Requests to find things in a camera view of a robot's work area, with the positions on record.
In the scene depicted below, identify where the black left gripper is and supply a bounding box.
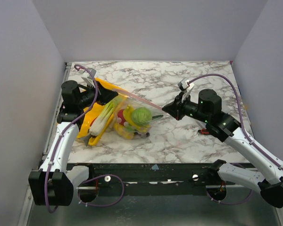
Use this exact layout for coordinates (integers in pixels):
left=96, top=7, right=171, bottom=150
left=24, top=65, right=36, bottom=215
left=77, top=80, right=118, bottom=109

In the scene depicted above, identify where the red toy tomato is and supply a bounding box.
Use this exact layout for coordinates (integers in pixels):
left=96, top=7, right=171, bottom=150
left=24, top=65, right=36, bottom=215
left=117, top=109, right=129, bottom=127

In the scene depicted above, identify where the green toy cabbage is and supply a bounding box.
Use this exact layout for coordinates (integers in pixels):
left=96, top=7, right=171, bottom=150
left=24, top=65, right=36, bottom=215
left=131, top=107, right=152, bottom=126

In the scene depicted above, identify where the clear zip top bag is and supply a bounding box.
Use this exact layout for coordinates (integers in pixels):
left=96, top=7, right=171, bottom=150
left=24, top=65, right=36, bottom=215
left=113, top=88, right=164, bottom=139

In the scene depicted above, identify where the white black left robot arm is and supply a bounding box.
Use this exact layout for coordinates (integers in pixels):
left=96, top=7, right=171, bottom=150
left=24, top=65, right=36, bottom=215
left=28, top=81, right=118, bottom=207

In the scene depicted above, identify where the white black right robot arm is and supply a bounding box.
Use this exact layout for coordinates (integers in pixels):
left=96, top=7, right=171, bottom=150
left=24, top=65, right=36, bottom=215
left=162, top=89, right=283, bottom=208

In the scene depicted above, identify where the yellow plastic tray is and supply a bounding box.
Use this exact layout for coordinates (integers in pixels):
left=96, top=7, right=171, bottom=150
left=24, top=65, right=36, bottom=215
left=77, top=78, right=124, bottom=146

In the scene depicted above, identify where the green toy celery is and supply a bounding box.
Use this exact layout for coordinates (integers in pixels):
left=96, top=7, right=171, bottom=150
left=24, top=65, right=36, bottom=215
left=89, top=97, right=121, bottom=137

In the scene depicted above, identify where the red black utility knife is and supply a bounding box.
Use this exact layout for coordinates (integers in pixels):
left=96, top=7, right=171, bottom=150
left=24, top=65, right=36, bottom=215
left=198, top=129, right=210, bottom=135

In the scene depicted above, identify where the grey toy fish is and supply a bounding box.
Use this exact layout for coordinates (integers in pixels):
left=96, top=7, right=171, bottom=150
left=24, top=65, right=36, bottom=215
left=79, top=134, right=94, bottom=146

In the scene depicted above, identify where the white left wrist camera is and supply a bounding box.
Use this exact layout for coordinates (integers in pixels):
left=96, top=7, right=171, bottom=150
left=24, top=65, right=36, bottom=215
left=81, top=68, right=96, bottom=88

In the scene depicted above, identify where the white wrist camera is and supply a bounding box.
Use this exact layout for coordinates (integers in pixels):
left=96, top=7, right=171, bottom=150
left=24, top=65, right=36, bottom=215
left=81, top=68, right=96, bottom=88
left=177, top=78, right=194, bottom=103

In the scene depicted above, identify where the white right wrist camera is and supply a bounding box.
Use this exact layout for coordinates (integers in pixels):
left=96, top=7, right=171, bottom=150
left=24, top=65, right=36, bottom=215
left=177, top=78, right=194, bottom=103

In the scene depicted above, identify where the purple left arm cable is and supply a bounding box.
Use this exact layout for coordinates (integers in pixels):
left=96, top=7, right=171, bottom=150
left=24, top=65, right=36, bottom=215
left=44, top=65, right=99, bottom=214

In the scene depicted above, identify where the black mounting rail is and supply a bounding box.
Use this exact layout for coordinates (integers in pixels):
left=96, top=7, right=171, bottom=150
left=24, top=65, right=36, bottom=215
left=66, top=161, right=236, bottom=196

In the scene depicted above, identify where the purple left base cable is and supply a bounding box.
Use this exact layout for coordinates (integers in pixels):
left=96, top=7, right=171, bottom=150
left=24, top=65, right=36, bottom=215
left=78, top=174, right=125, bottom=208

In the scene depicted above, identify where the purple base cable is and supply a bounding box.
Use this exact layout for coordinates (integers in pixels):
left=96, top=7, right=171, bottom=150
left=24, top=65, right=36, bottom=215
left=207, top=188, right=253, bottom=205
left=78, top=174, right=125, bottom=208

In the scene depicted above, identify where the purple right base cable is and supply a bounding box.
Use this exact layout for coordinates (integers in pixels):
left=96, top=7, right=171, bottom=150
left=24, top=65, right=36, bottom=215
left=207, top=188, right=253, bottom=205

